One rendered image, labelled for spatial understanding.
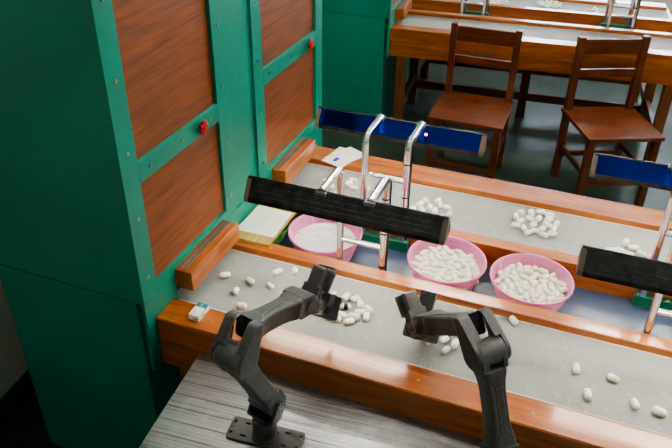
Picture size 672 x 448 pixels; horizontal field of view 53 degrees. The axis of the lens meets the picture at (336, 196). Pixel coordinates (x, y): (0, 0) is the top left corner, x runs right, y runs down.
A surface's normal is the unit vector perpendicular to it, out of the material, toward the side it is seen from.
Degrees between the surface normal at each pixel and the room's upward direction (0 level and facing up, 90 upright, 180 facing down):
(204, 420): 0
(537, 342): 0
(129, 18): 90
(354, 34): 90
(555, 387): 0
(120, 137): 90
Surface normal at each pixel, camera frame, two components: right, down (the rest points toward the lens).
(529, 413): 0.01, -0.85
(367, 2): -0.28, 0.50
